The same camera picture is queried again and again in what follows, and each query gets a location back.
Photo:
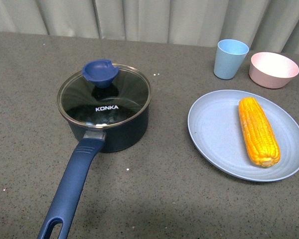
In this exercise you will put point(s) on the glass lid with blue knob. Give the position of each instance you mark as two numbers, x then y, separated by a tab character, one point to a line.
103	95

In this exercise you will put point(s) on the yellow corn cob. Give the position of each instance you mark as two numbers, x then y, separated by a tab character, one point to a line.
260	141

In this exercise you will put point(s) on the dark blue saucepan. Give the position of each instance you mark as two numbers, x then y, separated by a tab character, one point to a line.
105	139

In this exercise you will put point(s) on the light blue plate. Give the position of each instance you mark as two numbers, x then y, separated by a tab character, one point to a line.
213	124

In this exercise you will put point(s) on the light blue cup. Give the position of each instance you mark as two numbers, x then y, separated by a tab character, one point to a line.
230	54

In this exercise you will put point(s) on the pink bowl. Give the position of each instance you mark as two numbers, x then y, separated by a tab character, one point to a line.
272	70

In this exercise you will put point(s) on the grey curtain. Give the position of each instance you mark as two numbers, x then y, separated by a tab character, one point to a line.
264	25

